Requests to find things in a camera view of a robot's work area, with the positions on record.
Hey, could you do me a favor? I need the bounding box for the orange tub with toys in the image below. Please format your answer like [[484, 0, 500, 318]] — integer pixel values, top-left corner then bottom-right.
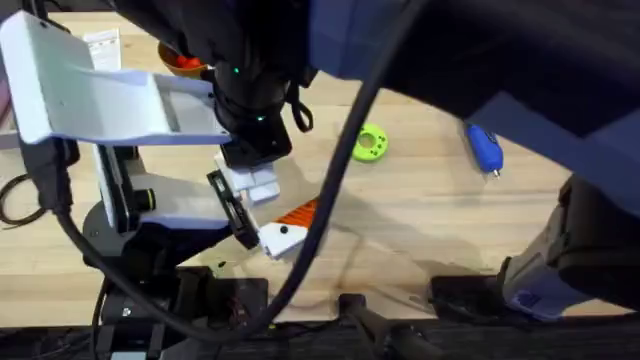
[[156, 41, 212, 80]]

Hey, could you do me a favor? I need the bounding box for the thin black cable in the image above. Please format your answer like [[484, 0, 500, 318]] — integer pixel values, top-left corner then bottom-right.
[[0, 172, 47, 227]]

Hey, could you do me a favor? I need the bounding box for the blue electric screwdriver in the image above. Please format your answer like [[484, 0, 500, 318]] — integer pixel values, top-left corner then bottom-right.
[[464, 121, 505, 179]]

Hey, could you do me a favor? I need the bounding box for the thick black cable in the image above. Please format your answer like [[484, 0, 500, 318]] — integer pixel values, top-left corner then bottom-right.
[[29, 0, 432, 347]]

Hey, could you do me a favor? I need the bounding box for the black clamp lever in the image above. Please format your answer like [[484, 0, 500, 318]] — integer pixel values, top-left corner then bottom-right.
[[337, 293, 402, 360]]

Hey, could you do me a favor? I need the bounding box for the short black cable loop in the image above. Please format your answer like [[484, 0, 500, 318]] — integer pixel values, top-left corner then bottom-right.
[[286, 82, 316, 134]]

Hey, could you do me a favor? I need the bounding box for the black left wrist plate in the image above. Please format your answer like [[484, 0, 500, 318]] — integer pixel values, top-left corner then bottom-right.
[[93, 143, 142, 235]]

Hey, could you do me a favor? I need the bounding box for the green disc with holes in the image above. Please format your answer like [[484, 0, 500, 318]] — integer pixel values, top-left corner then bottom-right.
[[350, 122, 390, 164]]

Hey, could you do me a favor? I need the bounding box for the black mounting block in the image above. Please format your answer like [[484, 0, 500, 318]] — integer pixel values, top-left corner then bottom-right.
[[173, 266, 272, 327], [428, 274, 507, 322]]

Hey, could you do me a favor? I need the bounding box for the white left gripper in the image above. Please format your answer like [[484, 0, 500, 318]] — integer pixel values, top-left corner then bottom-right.
[[129, 158, 322, 262]]

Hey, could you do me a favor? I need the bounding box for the white paper card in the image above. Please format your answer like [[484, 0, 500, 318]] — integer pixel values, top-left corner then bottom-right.
[[82, 28, 123, 73]]

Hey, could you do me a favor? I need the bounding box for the black rail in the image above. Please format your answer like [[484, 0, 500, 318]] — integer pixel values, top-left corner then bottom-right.
[[0, 318, 640, 360]]

